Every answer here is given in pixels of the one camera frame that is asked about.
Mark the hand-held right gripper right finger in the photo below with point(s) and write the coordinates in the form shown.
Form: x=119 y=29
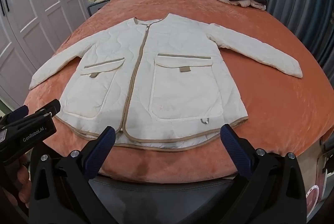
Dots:
x=234 y=146

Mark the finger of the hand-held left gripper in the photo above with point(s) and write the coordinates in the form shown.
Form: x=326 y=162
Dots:
x=19 y=112
x=44 y=109

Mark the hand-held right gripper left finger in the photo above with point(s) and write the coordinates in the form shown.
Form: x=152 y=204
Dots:
x=102 y=147

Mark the white quilted jacket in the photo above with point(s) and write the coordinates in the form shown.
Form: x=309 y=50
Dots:
x=177 y=83

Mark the person's left hand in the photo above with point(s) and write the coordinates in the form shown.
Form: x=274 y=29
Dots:
x=23 y=179

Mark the orange plush blanket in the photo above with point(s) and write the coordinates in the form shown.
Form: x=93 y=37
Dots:
x=274 y=109

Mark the round pink object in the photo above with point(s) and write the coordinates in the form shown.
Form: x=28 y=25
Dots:
x=314 y=199

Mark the white panelled wardrobe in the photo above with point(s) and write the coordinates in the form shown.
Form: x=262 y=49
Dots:
x=34 y=5

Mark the grey nightstand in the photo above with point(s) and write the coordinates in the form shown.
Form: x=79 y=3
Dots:
x=94 y=8

